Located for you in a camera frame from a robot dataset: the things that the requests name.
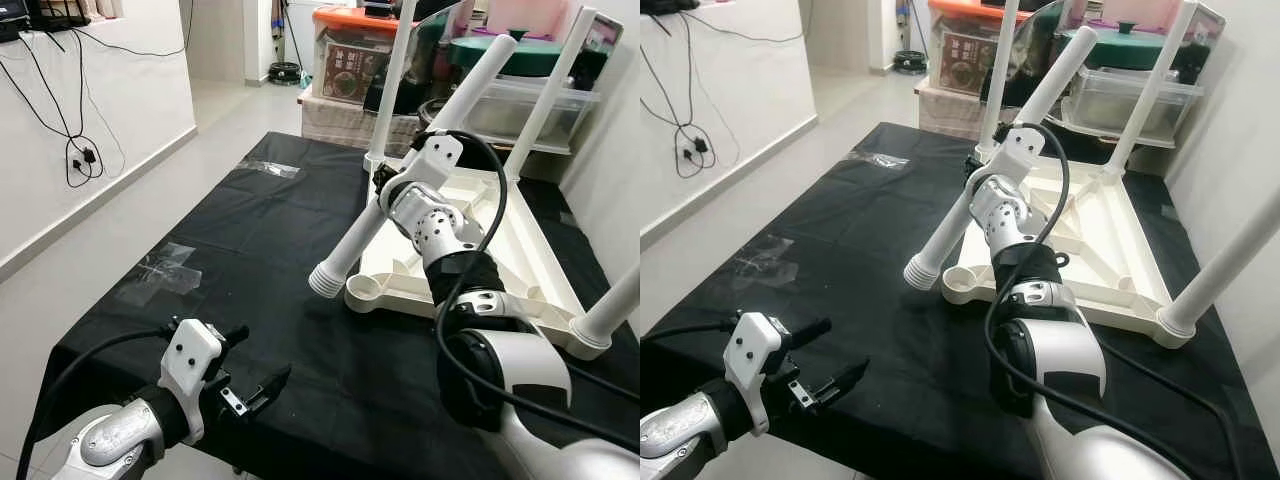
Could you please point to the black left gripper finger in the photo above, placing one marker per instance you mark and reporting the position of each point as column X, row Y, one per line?
column 272, row 386
column 235, row 336
column 843, row 381
column 806, row 329

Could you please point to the white plastic table leg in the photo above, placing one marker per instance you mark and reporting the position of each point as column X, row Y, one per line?
column 450, row 110
column 1050, row 85
column 612, row 310
column 1000, row 70
column 545, row 100
column 1225, row 270
column 392, row 80
column 1150, row 90

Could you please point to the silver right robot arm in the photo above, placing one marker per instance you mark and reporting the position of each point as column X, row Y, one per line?
column 1060, row 350
column 480, row 340

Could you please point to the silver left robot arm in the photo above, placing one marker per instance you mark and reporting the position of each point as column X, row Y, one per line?
column 690, row 430
column 110, row 440

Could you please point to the beige cloth covered bench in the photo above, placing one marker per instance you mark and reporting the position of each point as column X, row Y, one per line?
column 945, row 112
column 335, row 122

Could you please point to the black tablecloth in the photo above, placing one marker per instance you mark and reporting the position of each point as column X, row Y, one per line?
column 250, row 260
column 850, row 260

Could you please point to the clear plastic bag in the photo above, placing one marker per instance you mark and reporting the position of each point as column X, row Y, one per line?
column 765, row 262
column 878, row 159
column 160, row 272
column 265, row 167

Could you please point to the black round wok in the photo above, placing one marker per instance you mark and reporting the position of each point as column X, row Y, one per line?
column 438, row 117

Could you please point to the red printed carton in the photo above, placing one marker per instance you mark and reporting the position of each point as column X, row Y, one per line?
column 965, row 62
column 350, row 72

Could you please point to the white plastic table top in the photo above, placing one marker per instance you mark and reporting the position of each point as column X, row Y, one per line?
column 1100, row 240
column 530, row 250

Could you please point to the clear plastic container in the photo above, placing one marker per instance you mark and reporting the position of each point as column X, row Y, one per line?
column 520, row 107
column 1130, row 100

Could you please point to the green pot lid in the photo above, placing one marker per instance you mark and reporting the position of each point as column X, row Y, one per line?
column 1130, row 45
column 530, row 52

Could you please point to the pink plastic tub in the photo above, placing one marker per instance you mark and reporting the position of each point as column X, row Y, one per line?
column 530, row 12
column 1135, row 8

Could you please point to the black antenna router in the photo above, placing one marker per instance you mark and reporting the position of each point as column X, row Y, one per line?
column 665, row 5
column 55, row 15

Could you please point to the black set-top box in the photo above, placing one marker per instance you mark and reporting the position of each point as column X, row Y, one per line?
column 10, row 25

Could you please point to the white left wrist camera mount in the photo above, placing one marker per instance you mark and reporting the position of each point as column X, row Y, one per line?
column 190, row 355
column 755, row 350

